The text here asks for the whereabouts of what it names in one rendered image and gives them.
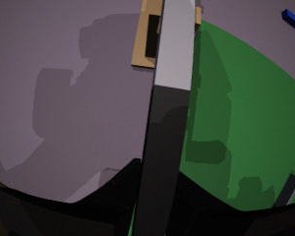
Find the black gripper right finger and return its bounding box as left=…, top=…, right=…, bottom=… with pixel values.
left=166, top=170, right=295, bottom=236

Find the green flat mat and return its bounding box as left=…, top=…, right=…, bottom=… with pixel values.
left=179, top=19, right=295, bottom=211

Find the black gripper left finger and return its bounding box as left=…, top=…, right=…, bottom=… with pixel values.
left=0, top=158, right=141, bottom=236

